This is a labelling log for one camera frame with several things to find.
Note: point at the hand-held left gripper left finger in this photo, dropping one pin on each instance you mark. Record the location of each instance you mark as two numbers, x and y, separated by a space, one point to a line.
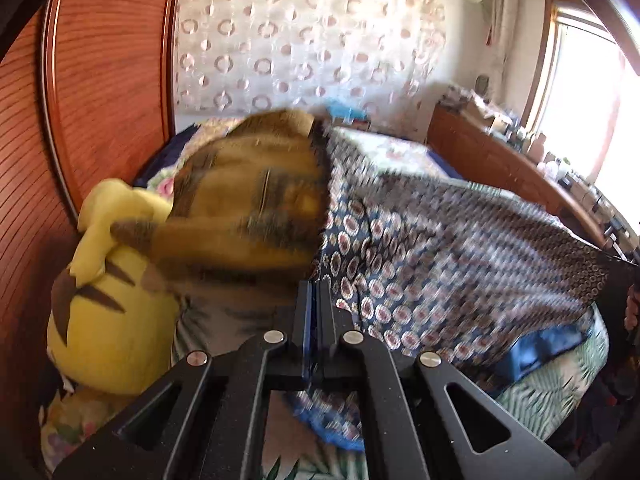
305 320

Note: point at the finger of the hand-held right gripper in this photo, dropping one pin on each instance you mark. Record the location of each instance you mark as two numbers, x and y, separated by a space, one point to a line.
614 280

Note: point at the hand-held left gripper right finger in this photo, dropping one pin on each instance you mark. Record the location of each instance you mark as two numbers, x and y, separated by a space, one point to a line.
324 320

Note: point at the navy circle-print shirt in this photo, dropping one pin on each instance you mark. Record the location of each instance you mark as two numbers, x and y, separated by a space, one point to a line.
450 240

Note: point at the person's right hand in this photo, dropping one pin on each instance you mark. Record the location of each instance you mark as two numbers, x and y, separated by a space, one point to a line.
633 307

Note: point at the brown tiger plush toy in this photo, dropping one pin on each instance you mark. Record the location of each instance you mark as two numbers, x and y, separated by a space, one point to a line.
240 210

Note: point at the leaf print sheet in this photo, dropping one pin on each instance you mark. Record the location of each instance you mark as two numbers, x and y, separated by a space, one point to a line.
550 395

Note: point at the long wooden cabinet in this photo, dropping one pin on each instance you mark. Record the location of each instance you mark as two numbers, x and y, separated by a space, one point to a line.
490 165

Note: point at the wood-framed window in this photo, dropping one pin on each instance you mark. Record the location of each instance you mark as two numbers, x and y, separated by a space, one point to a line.
585 90

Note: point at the yellow plush toy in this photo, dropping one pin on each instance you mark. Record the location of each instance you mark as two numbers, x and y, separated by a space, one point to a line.
110 320

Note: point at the cardboard box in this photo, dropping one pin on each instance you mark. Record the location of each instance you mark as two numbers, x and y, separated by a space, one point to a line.
492 116

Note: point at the navy blanket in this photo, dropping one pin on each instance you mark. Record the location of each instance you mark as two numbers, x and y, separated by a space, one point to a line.
155 160

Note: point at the white gathered window curtain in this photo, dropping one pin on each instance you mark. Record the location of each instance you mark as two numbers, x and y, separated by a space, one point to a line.
505 35

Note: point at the circle-print sheer curtain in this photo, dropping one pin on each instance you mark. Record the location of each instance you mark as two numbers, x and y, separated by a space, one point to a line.
310 35

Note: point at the wooden headboard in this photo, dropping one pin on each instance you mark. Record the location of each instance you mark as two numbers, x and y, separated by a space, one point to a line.
90 85

